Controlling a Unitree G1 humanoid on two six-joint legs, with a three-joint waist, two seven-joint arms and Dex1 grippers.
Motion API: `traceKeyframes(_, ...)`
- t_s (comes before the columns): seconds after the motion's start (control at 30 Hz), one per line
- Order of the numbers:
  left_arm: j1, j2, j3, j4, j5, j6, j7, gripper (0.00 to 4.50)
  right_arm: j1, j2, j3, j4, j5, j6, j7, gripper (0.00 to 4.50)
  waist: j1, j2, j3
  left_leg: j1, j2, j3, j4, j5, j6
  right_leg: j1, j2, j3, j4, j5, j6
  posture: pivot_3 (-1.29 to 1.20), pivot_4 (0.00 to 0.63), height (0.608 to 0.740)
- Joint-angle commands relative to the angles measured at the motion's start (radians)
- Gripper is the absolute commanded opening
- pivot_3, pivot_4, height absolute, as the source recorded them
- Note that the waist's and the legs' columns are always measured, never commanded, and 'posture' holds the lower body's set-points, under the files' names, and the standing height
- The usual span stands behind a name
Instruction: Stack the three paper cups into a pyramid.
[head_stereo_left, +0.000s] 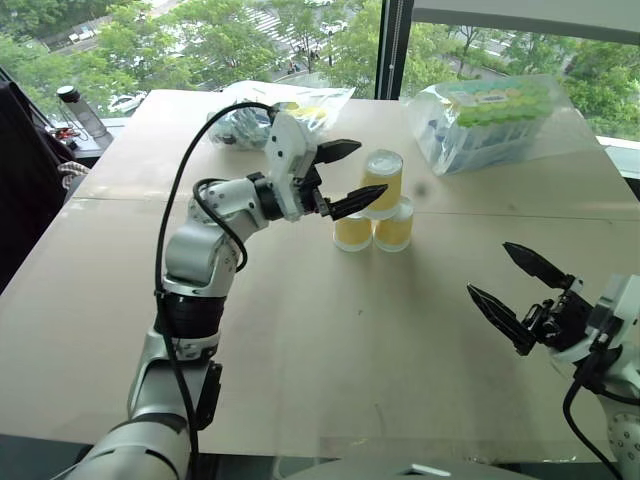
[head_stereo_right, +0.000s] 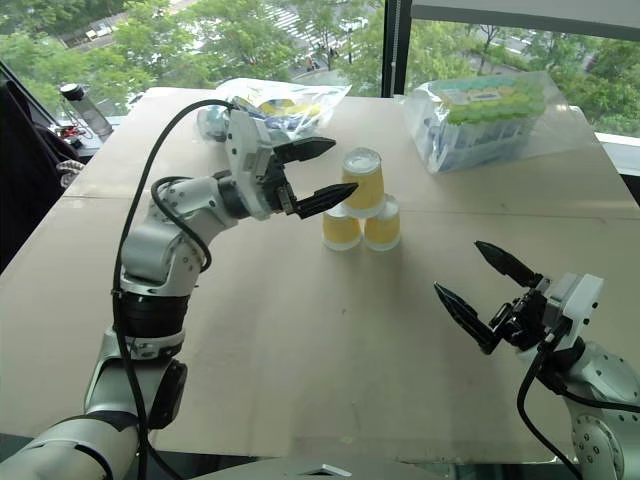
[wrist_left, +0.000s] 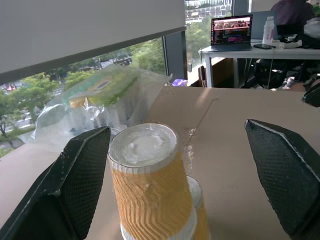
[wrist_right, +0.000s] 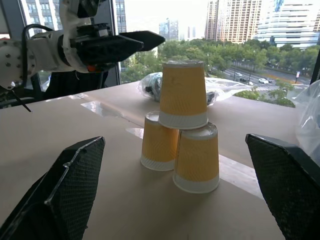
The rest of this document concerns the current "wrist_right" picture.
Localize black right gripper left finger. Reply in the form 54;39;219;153
0;135;106;240

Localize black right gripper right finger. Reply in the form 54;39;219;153
245;133;320;240

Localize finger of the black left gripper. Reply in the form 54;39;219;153
108;34;145;64
119;30;166;52

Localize clear plastic bag, dark contents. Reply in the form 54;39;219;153
137;72;252;107

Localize yellow white paper cup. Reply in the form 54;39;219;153
172;122;221;195
158;60;209;130
140;110;181;172

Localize clear empty plastic bag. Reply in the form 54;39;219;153
286;79;320;162

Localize dark window frame post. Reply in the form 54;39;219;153
99;0;121;87

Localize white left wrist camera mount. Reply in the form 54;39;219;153
57;0;101;74

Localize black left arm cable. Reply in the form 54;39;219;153
20;23;55;87

